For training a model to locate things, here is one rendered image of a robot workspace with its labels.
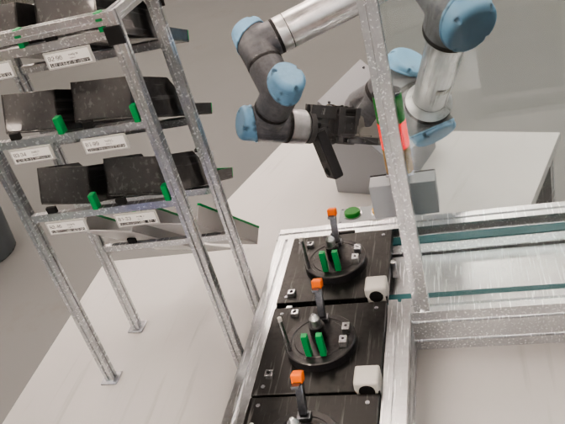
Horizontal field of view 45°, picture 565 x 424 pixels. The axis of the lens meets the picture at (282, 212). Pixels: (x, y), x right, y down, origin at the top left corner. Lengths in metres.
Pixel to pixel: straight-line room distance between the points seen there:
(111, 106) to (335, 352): 0.61
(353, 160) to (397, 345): 0.74
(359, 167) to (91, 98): 0.90
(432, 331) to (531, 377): 0.20
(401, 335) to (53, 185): 0.74
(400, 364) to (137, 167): 0.61
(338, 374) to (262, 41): 0.67
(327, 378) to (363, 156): 0.81
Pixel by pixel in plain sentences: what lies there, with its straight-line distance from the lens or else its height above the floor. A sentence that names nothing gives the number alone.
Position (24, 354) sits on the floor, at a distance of 3.46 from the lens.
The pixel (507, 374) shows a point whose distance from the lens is 1.40.
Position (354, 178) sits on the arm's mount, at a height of 0.91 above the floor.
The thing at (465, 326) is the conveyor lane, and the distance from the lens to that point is 1.42.
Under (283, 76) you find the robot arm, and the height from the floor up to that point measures 1.42.
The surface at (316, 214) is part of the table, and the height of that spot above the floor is 0.86.
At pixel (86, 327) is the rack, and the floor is 1.03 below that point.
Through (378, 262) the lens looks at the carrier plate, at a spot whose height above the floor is 0.97.
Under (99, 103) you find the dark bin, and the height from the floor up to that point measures 1.49.
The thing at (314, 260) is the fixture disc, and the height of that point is 0.99.
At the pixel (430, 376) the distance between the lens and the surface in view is 1.41.
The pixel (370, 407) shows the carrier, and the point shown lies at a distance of 1.23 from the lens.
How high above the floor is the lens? 1.88
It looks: 31 degrees down
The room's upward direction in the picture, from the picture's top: 16 degrees counter-clockwise
